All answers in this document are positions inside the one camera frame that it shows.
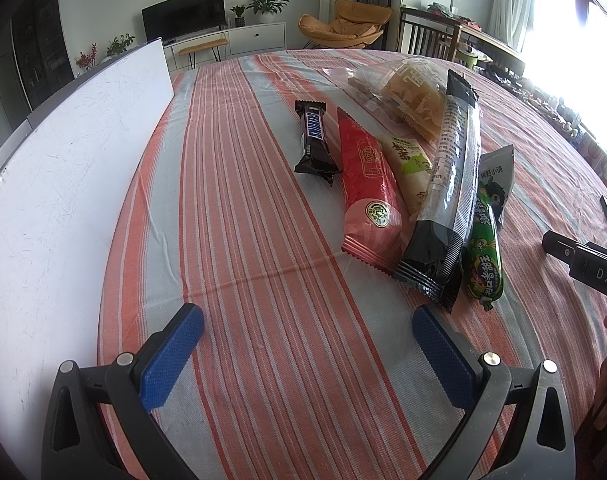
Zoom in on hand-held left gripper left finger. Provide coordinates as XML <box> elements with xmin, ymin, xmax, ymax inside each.
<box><xmin>41</xmin><ymin>303</ymin><xmax>205</xmax><ymax>480</ymax></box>

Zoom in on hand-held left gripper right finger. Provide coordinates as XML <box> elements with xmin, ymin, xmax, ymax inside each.
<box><xmin>412</xmin><ymin>305</ymin><xmax>577</xmax><ymax>480</ymax></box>

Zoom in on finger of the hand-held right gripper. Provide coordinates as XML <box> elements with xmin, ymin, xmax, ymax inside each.
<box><xmin>542</xmin><ymin>230</ymin><xmax>579</xmax><ymax>263</ymax></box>

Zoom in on green sausage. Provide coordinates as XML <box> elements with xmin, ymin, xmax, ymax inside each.
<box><xmin>461</xmin><ymin>195</ymin><xmax>505</xmax><ymax>312</ymax></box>

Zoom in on long black snack packet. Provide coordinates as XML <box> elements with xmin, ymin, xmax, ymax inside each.
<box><xmin>393</xmin><ymin>69</ymin><xmax>481</xmax><ymax>313</ymax></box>

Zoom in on white and green snack packet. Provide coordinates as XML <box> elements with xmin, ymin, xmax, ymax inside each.
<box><xmin>381</xmin><ymin>136</ymin><xmax>434</xmax><ymax>216</ymax></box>

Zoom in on red snack packet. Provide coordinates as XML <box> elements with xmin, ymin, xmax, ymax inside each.
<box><xmin>336</xmin><ymin>106</ymin><xmax>415</xmax><ymax>275</ymax></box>

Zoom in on dark brown chocolate bar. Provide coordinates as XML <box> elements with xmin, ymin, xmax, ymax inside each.
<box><xmin>294</xmin><ymin>100</ymin><xmax>343</xmax><ymax>187</ymax></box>

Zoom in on row of small windowsill items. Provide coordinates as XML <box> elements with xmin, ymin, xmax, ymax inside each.
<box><xmin>483</xmin><ymin>60</ymin><xmax>607</xmax><ymax>186</ymax></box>

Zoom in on red striped tablecloth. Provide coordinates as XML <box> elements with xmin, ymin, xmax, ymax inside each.
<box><xmin>98</xmin><ymin>50</ymin><xmax>607</xmax><ymax>480</ymax></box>

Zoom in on white board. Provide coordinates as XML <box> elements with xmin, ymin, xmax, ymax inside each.
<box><xmin>0</xmin><ymin>37</ymin><xmax>175</xmax><ymax>441</ymax></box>

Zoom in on green plastic stool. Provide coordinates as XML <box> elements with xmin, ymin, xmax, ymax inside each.
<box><xmin>453</xmin><ymin>42</ymin><xmax>479</xmax><ymax>72</ymax></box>

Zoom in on wooden dining table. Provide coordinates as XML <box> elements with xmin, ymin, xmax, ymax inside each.
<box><xmin>453</xmin><ymin>22</ymin><xmax>527</xmax><ymax>78</ymax></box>

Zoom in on bright window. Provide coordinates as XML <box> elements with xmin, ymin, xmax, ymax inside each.
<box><xmin>521</xmin><ymin>0</ymin><xmax>607</xmax><ymax>126</ymax></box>

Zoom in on clear bag of bread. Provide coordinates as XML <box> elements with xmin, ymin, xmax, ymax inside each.
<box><xmin>323</xmin><ymin>57</ymin><xmax>477</xmax><ymax>143</ymax></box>

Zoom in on white sheer curtain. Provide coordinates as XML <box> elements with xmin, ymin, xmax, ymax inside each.
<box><xmin>488</xmin><ymin>0</ymin><xmax>539</xmax><ymax>51</ymax></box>

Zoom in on orange lounge chair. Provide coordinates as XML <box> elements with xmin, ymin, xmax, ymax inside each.
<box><xmin>298</xmin><ymin>0</ymin><xmax>394</xmax><ymax>51</ymax></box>

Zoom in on wooden stool with metal legs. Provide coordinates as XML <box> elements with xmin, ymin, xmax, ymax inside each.
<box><xmin>178</xmin><ymin>38</ymin><xmax>229</xmax><ymax>68</ymax></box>

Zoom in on red flower arrangement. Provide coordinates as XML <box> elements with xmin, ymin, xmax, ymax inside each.
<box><xmin>75</xmin><ymin>43</ymin><xmax>98</xmax><ymax>72</ymax></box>

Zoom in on leafy plant in white vase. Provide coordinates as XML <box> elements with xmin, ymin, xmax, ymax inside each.
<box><xmin>105</xmin><ymin>33</ymin><xmax>136</xmax><ymax>57</ymax></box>

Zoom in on white television cabinet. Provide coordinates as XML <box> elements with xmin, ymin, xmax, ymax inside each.
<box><xmin>164</xmin><ymin>21</ymin><xmax>288</xmax><ymax>72</ymax></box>

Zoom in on dark glass cabinet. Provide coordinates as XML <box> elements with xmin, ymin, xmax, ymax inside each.
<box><xmin>11</xmin><ymin>0</ymin><xmax>67</xmax><ymax>111</ymax></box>

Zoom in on black television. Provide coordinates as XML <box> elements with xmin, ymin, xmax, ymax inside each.
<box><xmin>142</xmin><ymin>0</ymin><xmax>228</xmax><ymax>42</ymax></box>

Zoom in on large plant in white pot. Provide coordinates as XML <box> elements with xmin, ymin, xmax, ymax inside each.
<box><xmin>244</xmin><ymin>0</ymin><xmax>290</xmax><ymax>24</ymax></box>

